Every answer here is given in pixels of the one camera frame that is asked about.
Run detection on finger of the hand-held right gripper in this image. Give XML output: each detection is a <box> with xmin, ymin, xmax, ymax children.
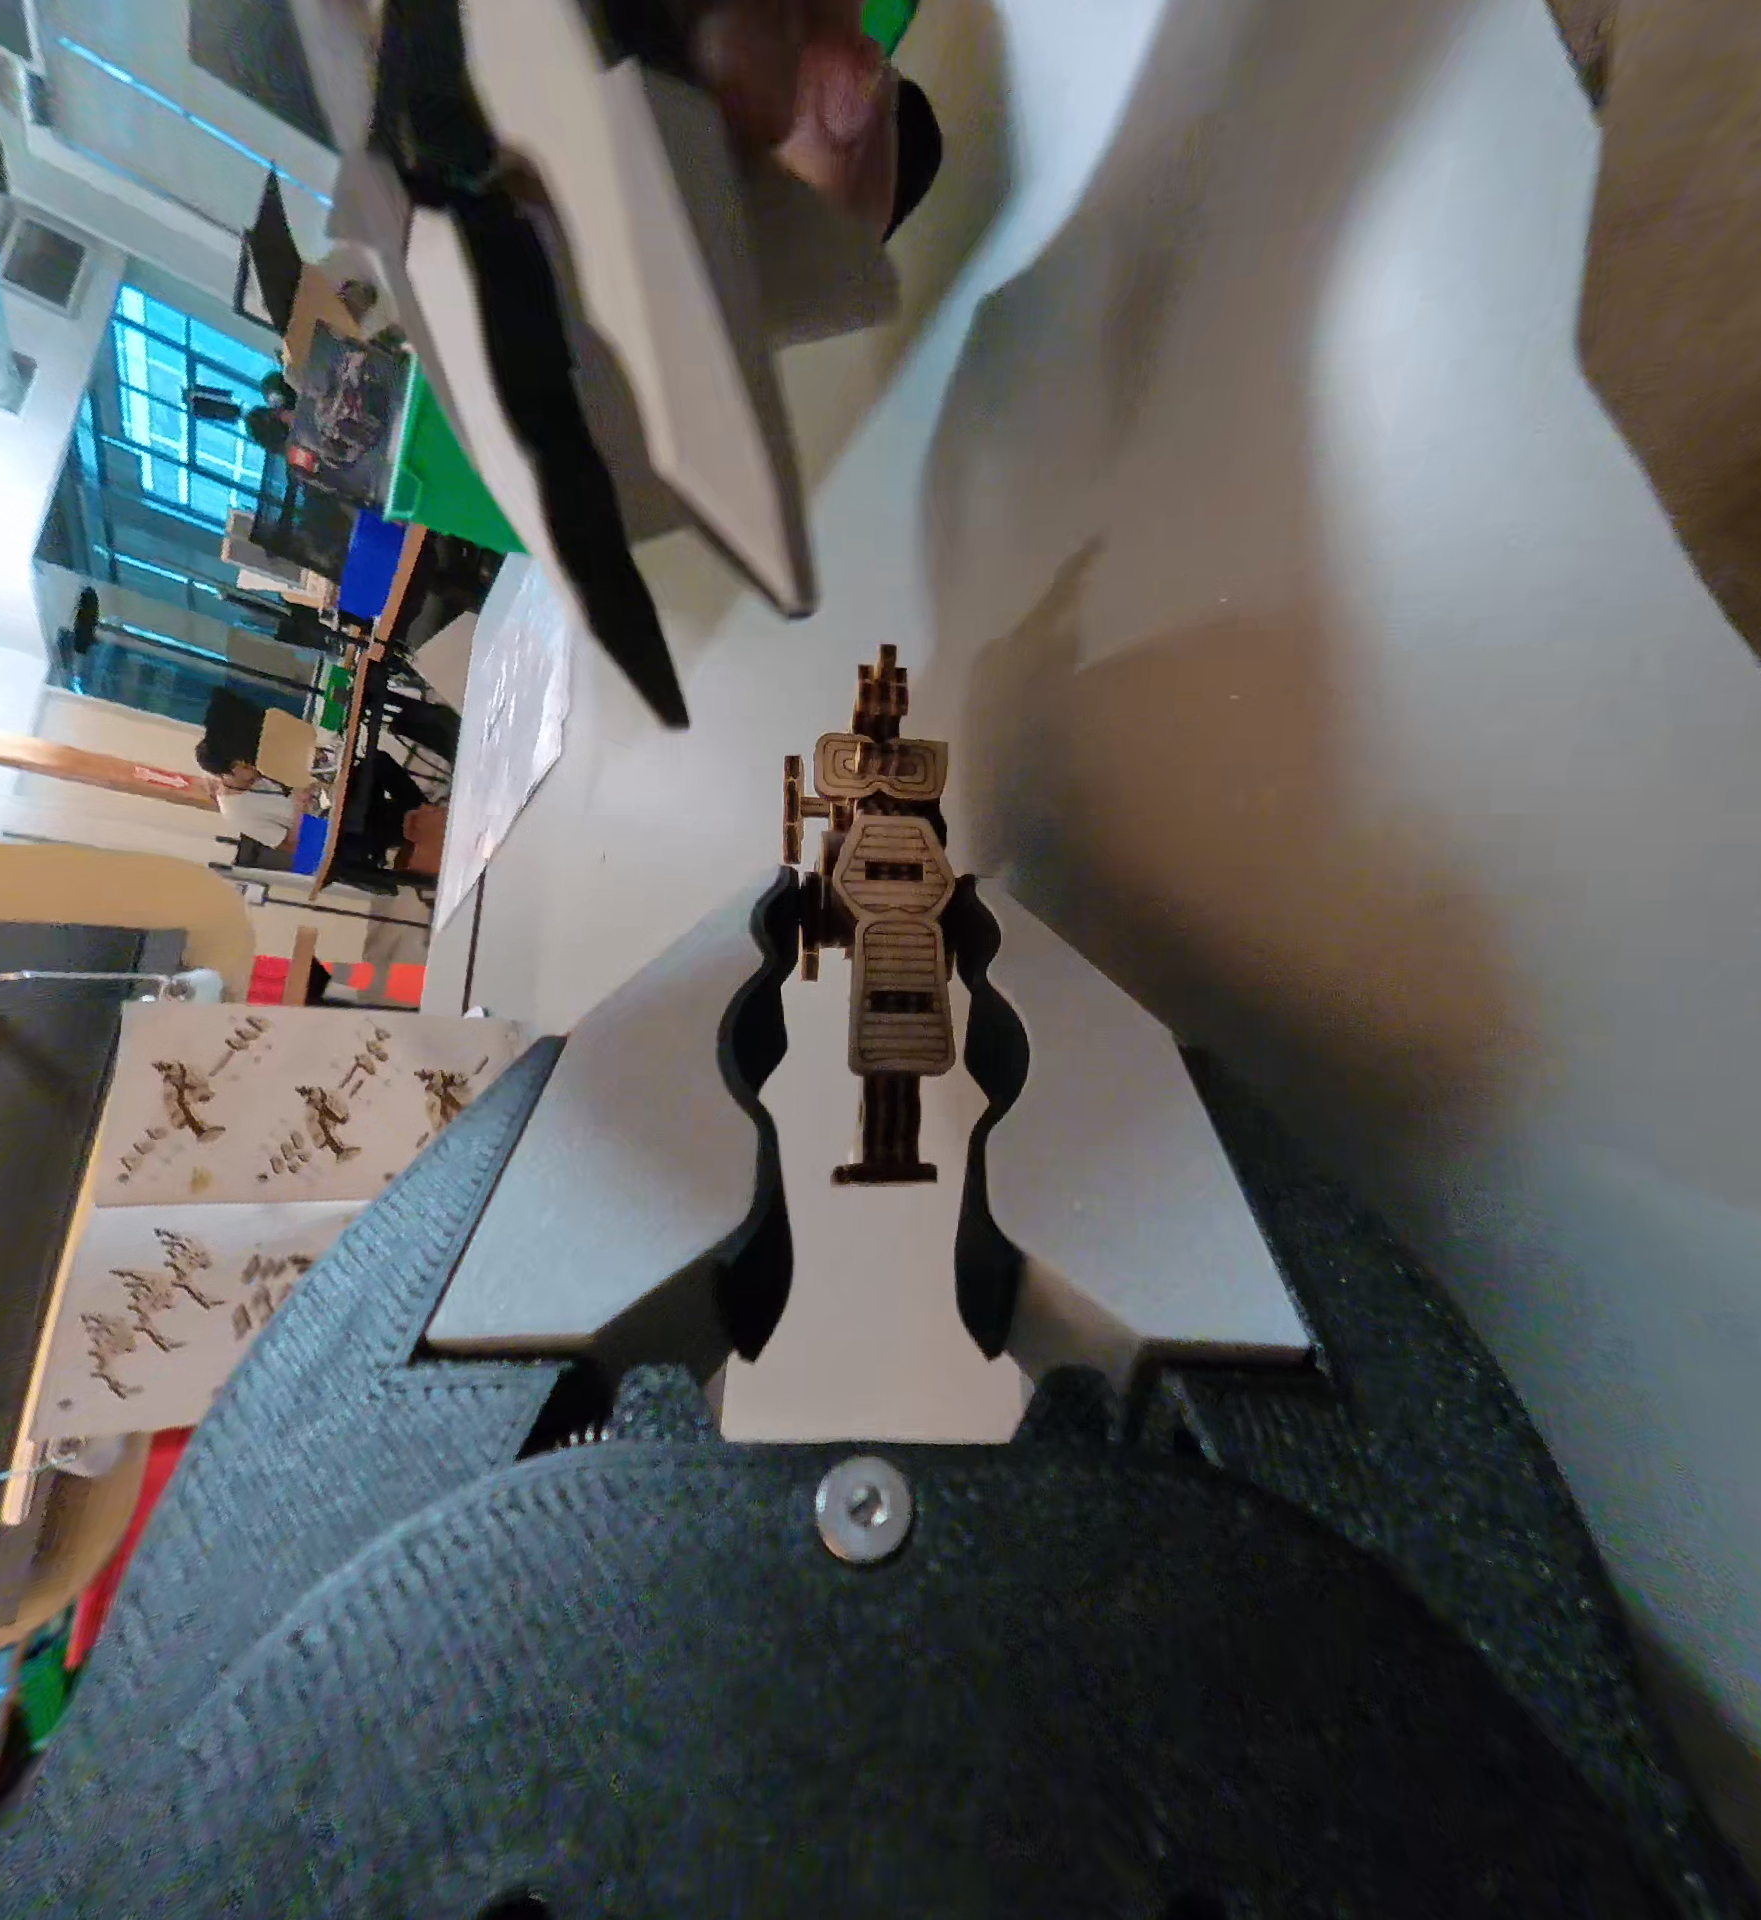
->
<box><xmin>503</xmin><ymin>66</ymin><xmax>824</xmax><ymax>620</ymax></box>
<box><xmin>404</xmin><ymin>201</ymin><xmax>698</xmax><ymax>734</ymax></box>

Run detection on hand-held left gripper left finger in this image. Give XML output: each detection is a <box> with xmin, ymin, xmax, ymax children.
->
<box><xmin>428</xmin><ymin>867</ymin><xmax>794</xmax><ymax>1367</ymax></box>

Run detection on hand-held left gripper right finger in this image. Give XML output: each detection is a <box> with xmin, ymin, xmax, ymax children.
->
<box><xmin>953</xmin><ymin>874</ymin><xmax>1318</xmax><ymax>1367</ymax></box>

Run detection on wooden motorcycle model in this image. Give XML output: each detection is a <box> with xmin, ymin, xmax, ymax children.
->
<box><xmin>782</xmin><ymin>646</ymin><xmax>960</xmax><ymax>1188</ymax></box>

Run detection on grey desk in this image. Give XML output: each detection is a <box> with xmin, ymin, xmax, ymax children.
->
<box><xmin>416</xmin><ymin>0</ymin><xmax>1761</xmax><ymax>1920</ymax></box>

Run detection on black desk monitor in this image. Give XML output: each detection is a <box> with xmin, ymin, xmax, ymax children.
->
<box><xmin>0</xmin><ymin>922</ymin><xmax>192</xmax><ymax>1639</ymax></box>

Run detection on person's right hand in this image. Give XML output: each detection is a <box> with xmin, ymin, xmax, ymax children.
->
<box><xmin>691</xmin><ymin>0</ymin><xmax>899</xmax><ymax>199</ymax></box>

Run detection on green plastic bin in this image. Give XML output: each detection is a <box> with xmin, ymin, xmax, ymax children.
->
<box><xmin>385</xmin><ymin>354</ymin><xmax>529</xmax><ymax>566</ymax></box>

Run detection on small blue parts bin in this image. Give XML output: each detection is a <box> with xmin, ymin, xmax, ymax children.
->
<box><xmin>341</xmin><ymin>511</ymin><xmax>424</xmax><ymax>623</ymax></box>

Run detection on printed toy box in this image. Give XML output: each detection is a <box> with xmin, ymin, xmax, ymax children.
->
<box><xmin>286</xmin><ymin>323</ymin><xmax>418</xmax><ymax>483</ymax></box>

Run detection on plastic-sleeved paper sheets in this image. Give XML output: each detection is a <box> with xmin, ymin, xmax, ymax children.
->
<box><xmin>434</xmin><ymin>564</ymin><xmax>575</xmax><ymax>932</ymax></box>

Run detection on long wooden workbench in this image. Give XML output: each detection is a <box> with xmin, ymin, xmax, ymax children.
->
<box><xmin>228</xmin><ymin>525</ymin><xmax>431</xmax><ymax>901</ymax></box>

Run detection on assembly instruction booklet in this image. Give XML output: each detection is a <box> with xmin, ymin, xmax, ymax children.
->
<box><xmin>32</xmin><ymin>1002</ymin><xmax>522</xmax><ymax>1443</ymax></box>

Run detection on beige rounded wooden panel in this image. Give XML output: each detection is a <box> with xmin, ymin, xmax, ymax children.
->
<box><xmin>0</xmin><ymin>839</ymin><xmax>252</xmax><ymax>998</ymax></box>

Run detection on person's olive shirt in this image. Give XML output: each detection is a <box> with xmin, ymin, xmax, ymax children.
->
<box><xmin>1547</xmin><ymin>0</ymin><xmax>1761</xmax><ymax>783</ymax></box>

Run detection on white cable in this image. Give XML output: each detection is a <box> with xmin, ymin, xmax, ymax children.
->
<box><xmin>0</xmin><ymin>967</ymin><xmax>221</xmax><ymax>1002</ymax></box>

